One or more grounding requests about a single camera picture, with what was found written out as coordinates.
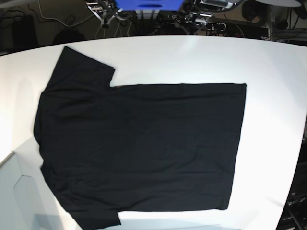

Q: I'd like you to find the black power strip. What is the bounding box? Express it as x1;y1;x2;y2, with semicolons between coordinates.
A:
167;20;238;32

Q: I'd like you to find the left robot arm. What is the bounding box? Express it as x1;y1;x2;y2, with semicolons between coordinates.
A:
170;0;239;35

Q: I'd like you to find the black T-shirt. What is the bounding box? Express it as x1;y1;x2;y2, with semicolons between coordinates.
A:
34;47;247;230

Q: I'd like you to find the white cable on floor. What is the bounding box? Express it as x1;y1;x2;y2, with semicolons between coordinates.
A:
38;4;96;27

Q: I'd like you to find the blue plastic bin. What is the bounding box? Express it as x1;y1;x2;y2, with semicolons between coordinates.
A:
115;0;184;11

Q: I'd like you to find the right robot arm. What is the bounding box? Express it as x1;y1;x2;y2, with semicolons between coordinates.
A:
85;0;131;28

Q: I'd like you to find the grey cabinet beside table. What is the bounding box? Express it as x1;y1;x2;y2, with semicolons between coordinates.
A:
0;152;64;230

